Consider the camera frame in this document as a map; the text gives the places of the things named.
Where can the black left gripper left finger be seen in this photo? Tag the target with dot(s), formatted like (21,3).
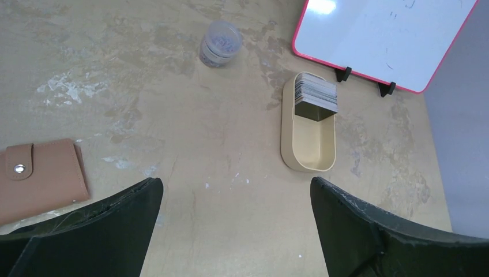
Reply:
(107,238)

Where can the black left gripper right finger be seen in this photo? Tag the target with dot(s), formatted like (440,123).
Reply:
(361,239)

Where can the brown leather card holder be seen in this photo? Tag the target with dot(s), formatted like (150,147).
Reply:
(39,178)

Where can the stack of cards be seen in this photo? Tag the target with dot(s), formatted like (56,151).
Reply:
(315,98)

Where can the beige oval plastic tray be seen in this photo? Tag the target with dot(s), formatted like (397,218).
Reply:
(306,145)

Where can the black whiteboard stand foot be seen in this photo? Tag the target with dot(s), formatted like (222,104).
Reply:
(342,74)
(386,89)

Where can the red framed whiteboard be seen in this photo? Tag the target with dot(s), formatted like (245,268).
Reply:
(401,42)

